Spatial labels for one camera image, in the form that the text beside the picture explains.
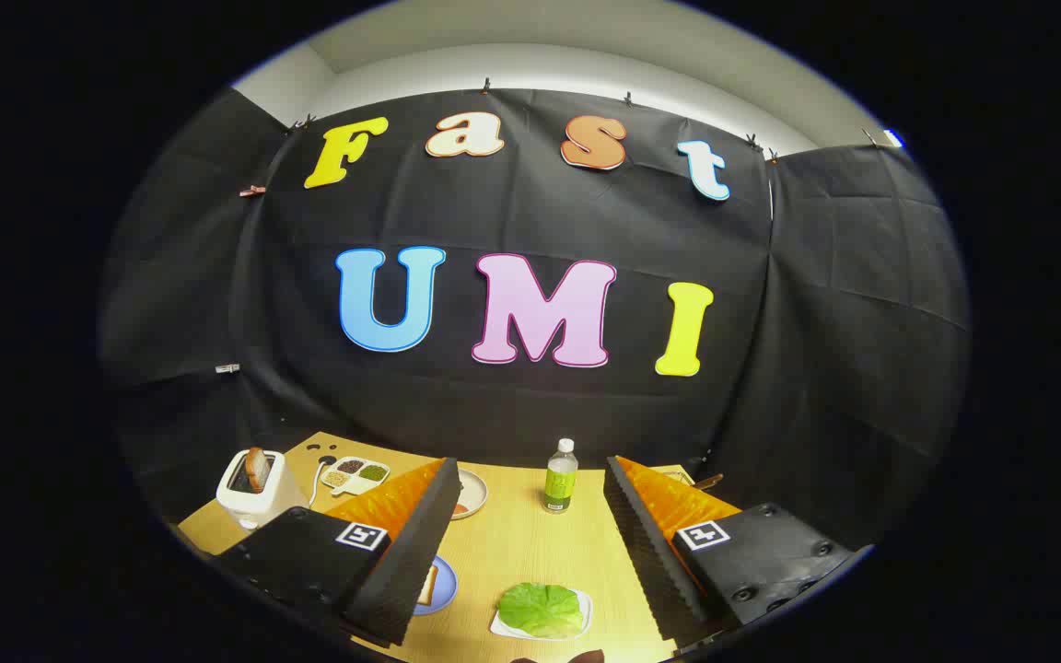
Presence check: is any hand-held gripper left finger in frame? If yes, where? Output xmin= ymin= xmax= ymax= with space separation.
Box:
xmin=213 ymin=457 xmax=462 ymax=647

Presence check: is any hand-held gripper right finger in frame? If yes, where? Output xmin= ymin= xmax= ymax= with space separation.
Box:
xmin=604 ymin=455 xmax=872 ymax=650

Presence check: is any green lettuce leaf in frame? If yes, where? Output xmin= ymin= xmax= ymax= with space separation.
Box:
xmin=497 ymin=582 xmax=585 ymax=639

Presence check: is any blue round plate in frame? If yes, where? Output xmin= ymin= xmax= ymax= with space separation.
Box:
xmin=413 ymin=555 xmax=459 ymax=616

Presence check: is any white square plate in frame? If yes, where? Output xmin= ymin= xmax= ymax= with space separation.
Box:
xmin=490 ymin=589 xmax=593 ymax=641

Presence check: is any white round plate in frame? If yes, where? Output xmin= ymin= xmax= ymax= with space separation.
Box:
xmin=450 ymin=468 xmax=489 ymax=521

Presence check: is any white divided bean dish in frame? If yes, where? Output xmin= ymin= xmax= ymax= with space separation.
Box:
xmin=320 ymin=458 xmax=391 ymax=496

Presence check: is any green label plastic bottle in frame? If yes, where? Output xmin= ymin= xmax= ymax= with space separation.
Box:
xmin=543 ymin=438 xmax=579 ymax=514

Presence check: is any white toaster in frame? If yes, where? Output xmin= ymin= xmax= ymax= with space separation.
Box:
xmin=216 ymin=448 xmax=310 ymax=530

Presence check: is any black backdrop cloth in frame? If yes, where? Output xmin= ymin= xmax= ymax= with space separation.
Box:
xmin=98 ymin=87 xmax=971 ymax=553

